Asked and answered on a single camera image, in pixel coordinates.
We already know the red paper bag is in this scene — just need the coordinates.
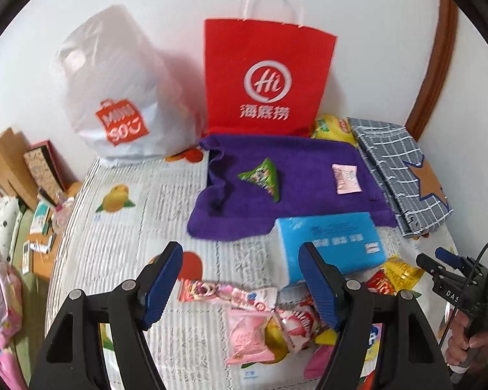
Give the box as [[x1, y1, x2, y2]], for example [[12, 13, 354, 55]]
[[203, 0, 337, 139]]

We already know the black cable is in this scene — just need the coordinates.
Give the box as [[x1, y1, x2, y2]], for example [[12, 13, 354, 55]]
[[441, 240, 488, 348]]

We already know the person's right hand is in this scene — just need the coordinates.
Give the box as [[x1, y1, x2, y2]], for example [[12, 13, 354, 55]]
[[447, 311, 488, 374]]

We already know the pink round biscuit packet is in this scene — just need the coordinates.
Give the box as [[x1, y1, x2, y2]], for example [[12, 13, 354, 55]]
[[225, 308, 276, 366]]

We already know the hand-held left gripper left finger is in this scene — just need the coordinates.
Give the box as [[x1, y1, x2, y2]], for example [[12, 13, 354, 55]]
[[28, 241, 183, 390]]

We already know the yellow chips bag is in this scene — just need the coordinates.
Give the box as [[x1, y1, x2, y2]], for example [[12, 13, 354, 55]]
[[311, 114, 359, 147]]

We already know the brown wooden door frame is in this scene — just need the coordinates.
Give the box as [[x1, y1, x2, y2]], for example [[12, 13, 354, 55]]
[[404, 0, 460, 141]]

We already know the white teal carton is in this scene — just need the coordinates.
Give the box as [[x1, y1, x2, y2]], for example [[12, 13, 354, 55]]
[[30, 202, 51, 235]]

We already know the green triangular snack packet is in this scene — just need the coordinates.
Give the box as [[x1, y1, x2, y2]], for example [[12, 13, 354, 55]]
[[238, 158, 283, 203]]

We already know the long red white candy packet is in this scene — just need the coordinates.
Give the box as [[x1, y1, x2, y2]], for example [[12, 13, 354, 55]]
[[178, 278, 278, 313]]

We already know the clear plastic bag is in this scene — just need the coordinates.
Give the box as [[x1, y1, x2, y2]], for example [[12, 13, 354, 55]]
[[51, 197, 76, 232]]

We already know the blue yellow snack packet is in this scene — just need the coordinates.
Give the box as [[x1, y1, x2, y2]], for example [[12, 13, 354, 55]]
[[360, 323, 385, 374]]

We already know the blue tissue pack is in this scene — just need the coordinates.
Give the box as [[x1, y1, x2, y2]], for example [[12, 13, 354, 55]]
[[274, 211, 387, 285]]

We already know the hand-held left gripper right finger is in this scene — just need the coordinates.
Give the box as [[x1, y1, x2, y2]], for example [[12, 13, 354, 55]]
[[299, 242, 450, 390]]

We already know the white spotted pillow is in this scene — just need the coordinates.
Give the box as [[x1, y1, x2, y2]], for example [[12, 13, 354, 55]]
[[0, 196, 21, 261]]

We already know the grey checked cloth with star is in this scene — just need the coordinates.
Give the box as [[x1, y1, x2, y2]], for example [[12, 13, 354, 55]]
[[347, 117, 454, 240]]

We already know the red white snack packet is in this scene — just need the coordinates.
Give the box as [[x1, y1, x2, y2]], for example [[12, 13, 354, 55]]
[[274, 297, 330, 352]]

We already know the olive green cushion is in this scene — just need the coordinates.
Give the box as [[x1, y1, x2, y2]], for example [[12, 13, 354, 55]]
[[8, 207, 55, 378]]

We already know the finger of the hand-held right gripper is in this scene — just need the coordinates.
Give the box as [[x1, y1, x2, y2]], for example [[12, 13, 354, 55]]
[[416, 253, 468, 289], [434, 247, 478, 272]]

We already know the white plastic shopping bag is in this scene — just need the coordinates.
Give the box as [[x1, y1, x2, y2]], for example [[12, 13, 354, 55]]
[[56, 4, 206, 167]]

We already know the gold red snack packet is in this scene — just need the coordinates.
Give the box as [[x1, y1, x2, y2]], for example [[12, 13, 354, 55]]
[[365, 255, 424, 296]]

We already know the pink yellow snack packet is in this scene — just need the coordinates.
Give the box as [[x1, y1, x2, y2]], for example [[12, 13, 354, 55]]
[[304, 328, 340, 379]]

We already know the small pale pink snack packet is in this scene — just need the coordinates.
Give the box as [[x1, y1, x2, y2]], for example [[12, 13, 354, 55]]
[[331, 163, 362, 196]]

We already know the purple towel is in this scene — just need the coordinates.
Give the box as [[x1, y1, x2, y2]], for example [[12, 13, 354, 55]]
[[187, 133, 398, 241]]

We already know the patterned box with red edge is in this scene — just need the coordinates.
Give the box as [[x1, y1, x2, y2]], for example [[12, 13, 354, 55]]
[[23, 140, 68, 196]]

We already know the pink cloth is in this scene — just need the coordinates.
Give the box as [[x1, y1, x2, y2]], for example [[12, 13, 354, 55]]
[[0, 262, 29, 390]]

